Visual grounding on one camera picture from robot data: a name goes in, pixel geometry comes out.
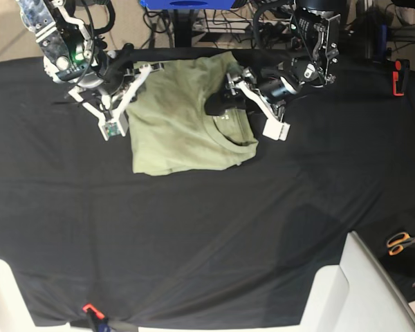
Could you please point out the red black clamp right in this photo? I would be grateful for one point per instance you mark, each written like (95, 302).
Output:
(400, 77)

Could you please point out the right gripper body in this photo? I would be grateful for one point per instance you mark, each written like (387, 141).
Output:
(89, 67)

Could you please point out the black table cloth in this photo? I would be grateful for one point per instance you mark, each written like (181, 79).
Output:
(201, 250)

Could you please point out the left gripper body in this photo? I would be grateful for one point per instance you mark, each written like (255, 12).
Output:
(274, 84)

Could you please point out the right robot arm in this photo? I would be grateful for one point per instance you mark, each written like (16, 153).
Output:
(56, 22)

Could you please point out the white bin right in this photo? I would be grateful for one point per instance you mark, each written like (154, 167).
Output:
(356, 295)

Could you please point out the blue plastic box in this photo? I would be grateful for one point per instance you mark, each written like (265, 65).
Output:
(187, 4)

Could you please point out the orange handled scissors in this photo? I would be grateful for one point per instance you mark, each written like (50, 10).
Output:
(400, 241)

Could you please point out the blue clamp handle top right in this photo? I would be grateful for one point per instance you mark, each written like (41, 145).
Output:
(380, 43)

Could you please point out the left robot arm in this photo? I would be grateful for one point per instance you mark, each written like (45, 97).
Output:
(315, 27)

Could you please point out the black metal stand post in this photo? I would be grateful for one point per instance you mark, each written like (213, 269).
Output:
(183, 21)

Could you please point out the light green T-shirt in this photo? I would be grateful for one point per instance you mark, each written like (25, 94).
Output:
(170, 130)

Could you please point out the red blue clamp bottom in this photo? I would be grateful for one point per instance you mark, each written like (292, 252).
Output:
(96, 320)

